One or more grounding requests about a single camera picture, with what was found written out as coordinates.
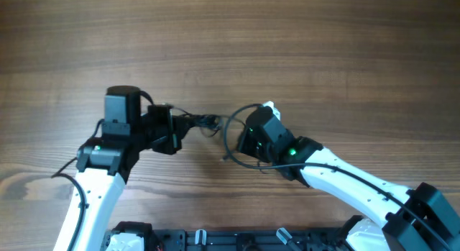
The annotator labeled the black cable bundle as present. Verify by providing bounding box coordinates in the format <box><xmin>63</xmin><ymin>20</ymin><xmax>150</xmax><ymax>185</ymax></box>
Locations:
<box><xmin>172</xmin><ymin>106</ymin><xmax>234</xmax><ymax>162</ymax></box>

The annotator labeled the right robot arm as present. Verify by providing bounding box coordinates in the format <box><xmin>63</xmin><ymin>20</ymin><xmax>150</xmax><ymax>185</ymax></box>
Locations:
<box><xmin>238</xmin><ymin>102</ymin><xmax>459</xmax><ymax>250</ymax></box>

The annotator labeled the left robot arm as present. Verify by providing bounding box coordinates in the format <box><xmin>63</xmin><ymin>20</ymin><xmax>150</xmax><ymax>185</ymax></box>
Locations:
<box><xmin>55</xmin><ymin>86</ymin><xmax>194</xmax><ymax>250</ymax></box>

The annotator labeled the right black camera cable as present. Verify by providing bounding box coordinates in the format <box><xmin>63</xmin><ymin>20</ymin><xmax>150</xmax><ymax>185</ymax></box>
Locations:
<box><xmin>222</xmin><ymin>103</ymin><xmax>452</xmax><ymax>251</ymax></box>

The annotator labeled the black camera cable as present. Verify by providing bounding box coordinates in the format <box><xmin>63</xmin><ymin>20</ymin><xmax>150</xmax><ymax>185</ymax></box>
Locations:
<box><xmin>51</xmin><ymin>157</ymin><xmax>89</xmax><ymax>251</ymax></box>
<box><xmin>222</xmin><ymin>103</ymin><xmax>452</xmax><ymax>251</ymax></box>

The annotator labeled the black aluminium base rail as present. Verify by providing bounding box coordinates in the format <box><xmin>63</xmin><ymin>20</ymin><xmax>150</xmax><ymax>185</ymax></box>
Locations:
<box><xmin>103</xmin><ymin>227</ymin><xmax>360</xmax><ymax>251</ymax></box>

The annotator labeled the left black camera cable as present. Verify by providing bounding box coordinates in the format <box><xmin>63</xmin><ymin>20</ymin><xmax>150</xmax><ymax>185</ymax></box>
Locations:
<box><xmin>51</xmin><ymin>157</ymin><xmax>89</xmax><ymax>251</ymax></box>

